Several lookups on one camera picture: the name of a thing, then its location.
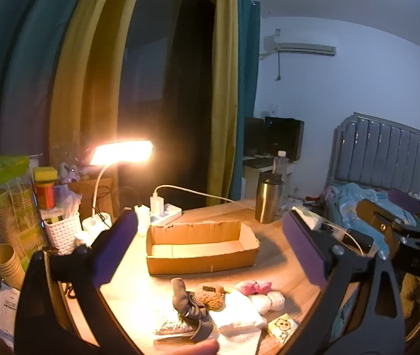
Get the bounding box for air conditioner cable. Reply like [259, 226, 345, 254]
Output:
[274, 50, 284, 82]

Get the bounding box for white charger with black cable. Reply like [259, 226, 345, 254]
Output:
[135, 204, 151, 237]

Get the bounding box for wrapped paper cup stacks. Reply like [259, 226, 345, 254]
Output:
[0, 183, 46, 252]

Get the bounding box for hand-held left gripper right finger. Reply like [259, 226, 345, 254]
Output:
[282, 209, 406, 355]

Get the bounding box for white plastic bag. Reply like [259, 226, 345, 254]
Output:
[56, 187, 81, 215]

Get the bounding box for green package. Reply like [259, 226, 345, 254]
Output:
[0, 155, 30, 189]

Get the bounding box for white plastic basket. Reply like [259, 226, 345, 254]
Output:
[43, 207, 82, 256]

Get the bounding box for white desk lamp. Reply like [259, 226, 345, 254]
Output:
[82, 140, 154, 237]

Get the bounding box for light blue blanket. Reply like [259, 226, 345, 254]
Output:
[323, 182, 420, 237]

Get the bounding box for black cable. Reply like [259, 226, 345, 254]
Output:
[93, 187, 129, 222]

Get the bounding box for dark window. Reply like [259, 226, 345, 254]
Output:
[117, 0, 218, 208]

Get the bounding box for purple cloth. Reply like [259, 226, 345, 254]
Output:
[387, 188, 420, 211]

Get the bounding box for grey dotted sock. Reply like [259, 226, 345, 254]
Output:
[154, 315, 202, 337]
[171, 277, 218, 343]

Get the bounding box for white power strip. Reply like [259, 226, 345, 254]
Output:
[150, 203, 183, 227]

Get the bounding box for cardboard box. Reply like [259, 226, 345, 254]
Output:
[146, 220, 260, 275]

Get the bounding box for white bubble wrap ball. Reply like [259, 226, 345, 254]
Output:
[267, 291, 285, 311]
[250, 294, 272, 315]

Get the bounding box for white printed papers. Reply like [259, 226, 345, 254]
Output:
[0, 286, 22, 346]

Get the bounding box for brown knitted item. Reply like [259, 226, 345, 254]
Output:
[194, 285, 230, 311]

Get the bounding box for cartoon print tissue pack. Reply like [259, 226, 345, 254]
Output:
[267, 314, 299, 344]

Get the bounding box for white air conditioner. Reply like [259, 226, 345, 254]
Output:
[263, 34, 337, 58]

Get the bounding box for clear water bottle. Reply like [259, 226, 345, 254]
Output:
[272, 150, 289, 178]

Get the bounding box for white charging cable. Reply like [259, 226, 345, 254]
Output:
[153, 184, 259, 209]

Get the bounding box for brown paper cup stack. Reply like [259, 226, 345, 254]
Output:
[0, 243, 26, 291]

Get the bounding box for yellow curtain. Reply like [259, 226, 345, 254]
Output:
[49, 0, 148, 193]
[206, 0, 240, 208]

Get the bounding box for white dotted sock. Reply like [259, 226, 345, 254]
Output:
[215, 329, 262, 355]

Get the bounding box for grey padded headboard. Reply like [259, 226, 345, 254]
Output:
[328, 112, 420, 196]

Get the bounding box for teal curtain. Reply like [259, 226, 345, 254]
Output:
[230, 0, 261, 202]
[0, 0, 96, 163]

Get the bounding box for white towel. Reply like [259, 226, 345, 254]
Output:
[210, 290, 268, 331]

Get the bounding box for black phone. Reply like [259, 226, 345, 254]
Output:
[341, 228, 374, 256]

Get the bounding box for black monitor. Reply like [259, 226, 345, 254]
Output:
[265, 116, 305, 161]
[244, 116, 267, 158]

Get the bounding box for white side desk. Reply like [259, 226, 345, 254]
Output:
[243, 155, 299, 202]

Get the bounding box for yellow sponge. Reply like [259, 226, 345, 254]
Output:
[33, 166, 60, 183]

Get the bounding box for steel tumbler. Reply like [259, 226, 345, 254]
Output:
[255, 171, 284, 224]

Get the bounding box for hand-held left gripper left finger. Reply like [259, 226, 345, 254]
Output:
[13, 209, 148, 355]

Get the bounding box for pale plush toy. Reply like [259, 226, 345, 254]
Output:
[59, 162, 85, 183]

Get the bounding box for pink sock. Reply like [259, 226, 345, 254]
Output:
[236, 280, 273, 296]

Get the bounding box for red can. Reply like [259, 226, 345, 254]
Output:
[34, 182, 57, 211]

